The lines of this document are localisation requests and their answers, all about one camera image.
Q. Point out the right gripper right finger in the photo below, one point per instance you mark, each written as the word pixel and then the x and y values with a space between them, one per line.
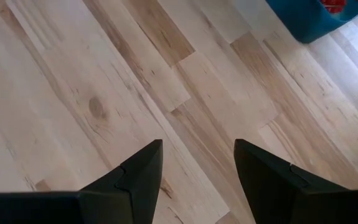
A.
pixel 290 199

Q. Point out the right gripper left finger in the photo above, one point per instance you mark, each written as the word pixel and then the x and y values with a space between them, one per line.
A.
pixel 88 205

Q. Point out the red dish brush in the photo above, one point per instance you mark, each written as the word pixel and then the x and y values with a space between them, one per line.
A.
pixel 332 5

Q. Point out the blue plastic bin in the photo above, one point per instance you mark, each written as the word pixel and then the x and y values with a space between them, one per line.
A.
pixel 300 21

